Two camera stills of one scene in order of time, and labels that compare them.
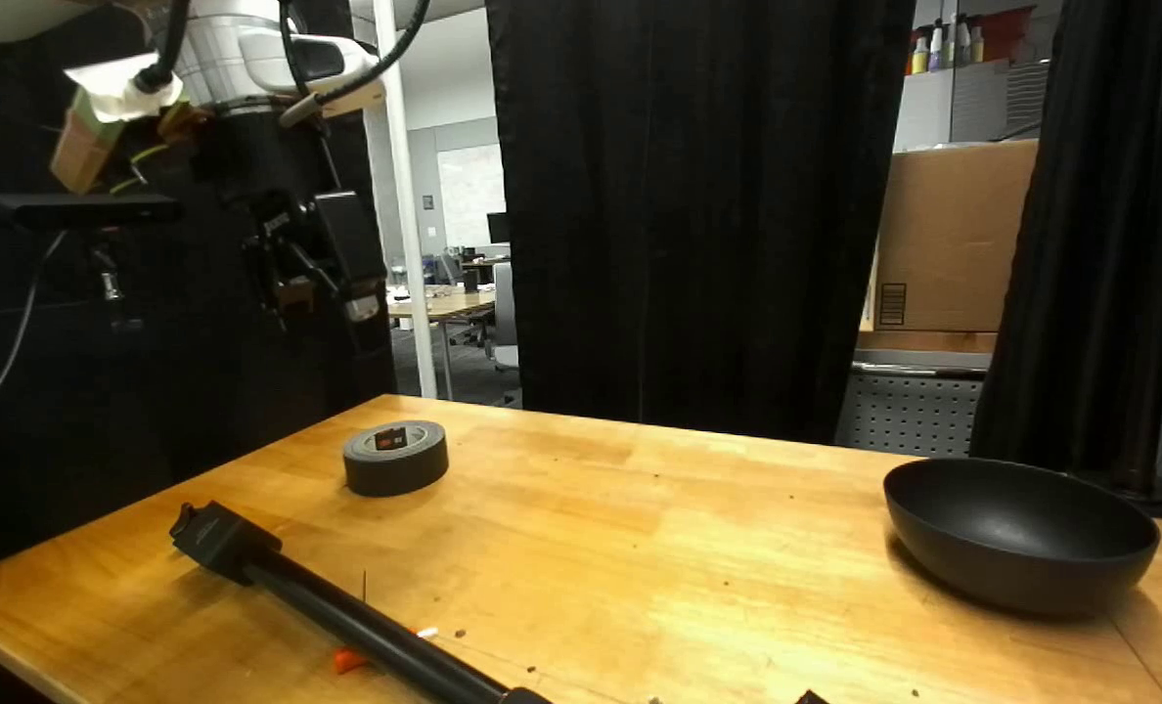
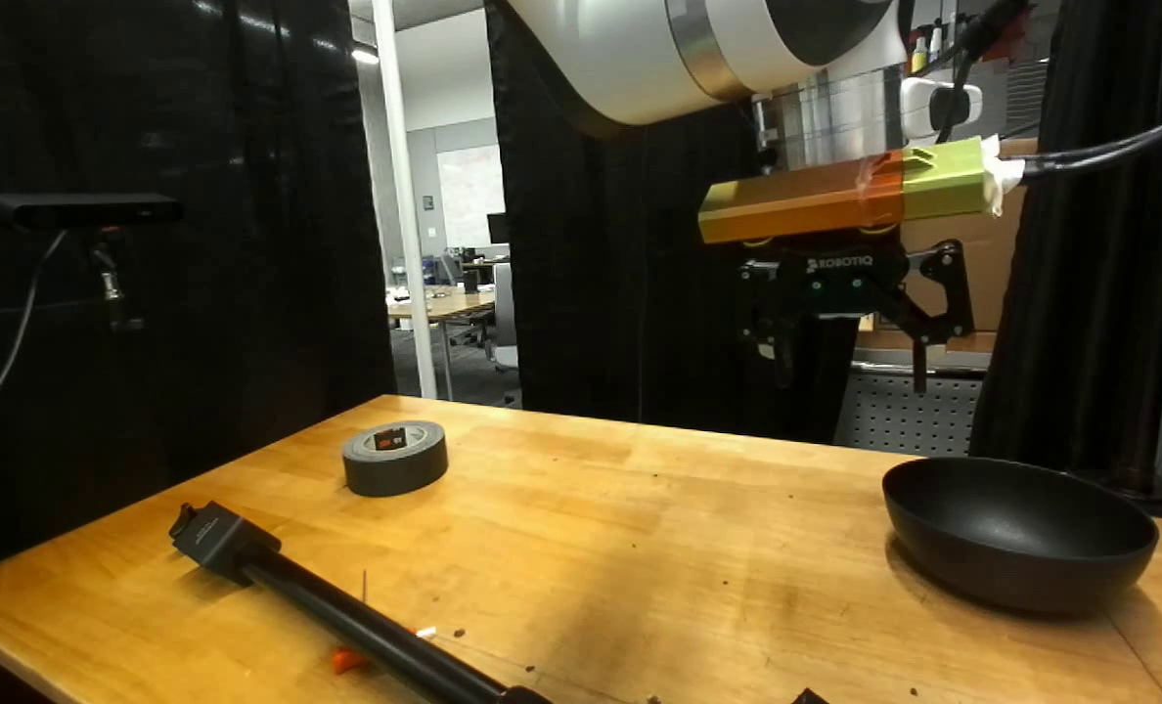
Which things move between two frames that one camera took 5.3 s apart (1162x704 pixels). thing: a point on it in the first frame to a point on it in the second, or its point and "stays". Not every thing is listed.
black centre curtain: (694, 199) stays
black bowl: (1021, 535) stays
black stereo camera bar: (91, 210) stays
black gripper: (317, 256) to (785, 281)
